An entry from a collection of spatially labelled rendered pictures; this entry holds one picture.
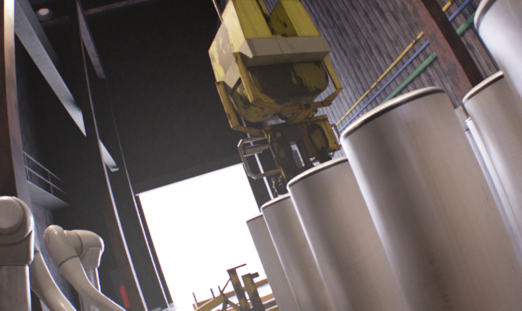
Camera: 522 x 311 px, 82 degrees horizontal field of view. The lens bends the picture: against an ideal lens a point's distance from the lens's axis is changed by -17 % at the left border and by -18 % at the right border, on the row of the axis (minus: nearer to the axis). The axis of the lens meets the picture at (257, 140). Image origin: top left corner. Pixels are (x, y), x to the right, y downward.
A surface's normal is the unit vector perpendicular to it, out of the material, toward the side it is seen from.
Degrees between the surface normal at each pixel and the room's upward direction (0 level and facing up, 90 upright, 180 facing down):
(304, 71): 90
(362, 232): 90
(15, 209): 85
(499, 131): 90
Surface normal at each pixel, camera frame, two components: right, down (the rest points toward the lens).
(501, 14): -0.94, 0.34
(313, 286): -0.33, -0.15
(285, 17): -0.86, 0.18
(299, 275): -0.58, -0.02
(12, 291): 0.67, -0.41
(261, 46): 0.37, -0.40
